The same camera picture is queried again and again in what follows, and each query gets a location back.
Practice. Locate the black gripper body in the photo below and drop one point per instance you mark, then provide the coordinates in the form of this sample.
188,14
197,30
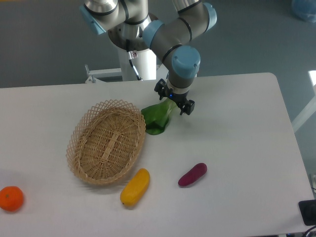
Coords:
178,95

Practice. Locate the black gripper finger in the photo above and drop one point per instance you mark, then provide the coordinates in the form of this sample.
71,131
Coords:
186,106
161,88

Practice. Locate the green bok choy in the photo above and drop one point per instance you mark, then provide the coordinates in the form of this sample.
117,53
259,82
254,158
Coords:
157,116

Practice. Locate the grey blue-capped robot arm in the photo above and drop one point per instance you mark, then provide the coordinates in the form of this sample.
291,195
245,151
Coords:
169,42

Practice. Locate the purple sweet potato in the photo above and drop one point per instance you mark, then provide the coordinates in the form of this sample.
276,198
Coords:
193,175

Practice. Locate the woven wicker basket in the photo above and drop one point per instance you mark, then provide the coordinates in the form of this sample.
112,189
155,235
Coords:
106,142

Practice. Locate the yellow mango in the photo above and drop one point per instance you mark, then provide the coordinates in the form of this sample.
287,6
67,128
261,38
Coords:
135,188

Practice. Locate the blue plastic bag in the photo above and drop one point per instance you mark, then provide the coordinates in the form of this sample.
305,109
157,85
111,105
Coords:
305,9

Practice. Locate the black device at table edge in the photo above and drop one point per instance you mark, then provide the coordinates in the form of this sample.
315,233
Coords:
308,211

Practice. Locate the orange tangerine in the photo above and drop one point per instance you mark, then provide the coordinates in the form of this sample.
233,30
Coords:
11,198

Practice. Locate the white metal base frame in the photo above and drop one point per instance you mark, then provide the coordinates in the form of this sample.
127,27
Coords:
115,74

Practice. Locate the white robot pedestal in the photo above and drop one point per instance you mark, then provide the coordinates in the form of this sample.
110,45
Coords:
135,58

